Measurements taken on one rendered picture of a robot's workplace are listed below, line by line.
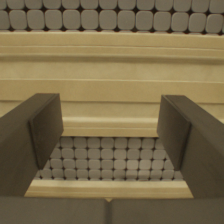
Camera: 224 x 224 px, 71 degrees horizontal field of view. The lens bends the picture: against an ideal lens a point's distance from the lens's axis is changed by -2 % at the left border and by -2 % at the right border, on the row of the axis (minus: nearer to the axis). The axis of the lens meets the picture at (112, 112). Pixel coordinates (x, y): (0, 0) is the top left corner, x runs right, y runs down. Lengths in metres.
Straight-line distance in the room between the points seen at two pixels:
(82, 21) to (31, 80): 0.13
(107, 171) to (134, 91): 0.21
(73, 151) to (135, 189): 0.17
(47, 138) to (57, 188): 0.29
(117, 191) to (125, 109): 0.21
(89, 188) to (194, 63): 0.35
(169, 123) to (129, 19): 0.19
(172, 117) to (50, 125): 0.12
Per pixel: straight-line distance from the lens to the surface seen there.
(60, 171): 0.43
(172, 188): 0.45
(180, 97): 0.19
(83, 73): 0.29
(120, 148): 0.37
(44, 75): 0.31
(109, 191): 0.43
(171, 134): 0.16
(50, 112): 0.17
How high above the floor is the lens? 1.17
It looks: 67 degrees down
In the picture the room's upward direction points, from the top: 180 degrees clockwise
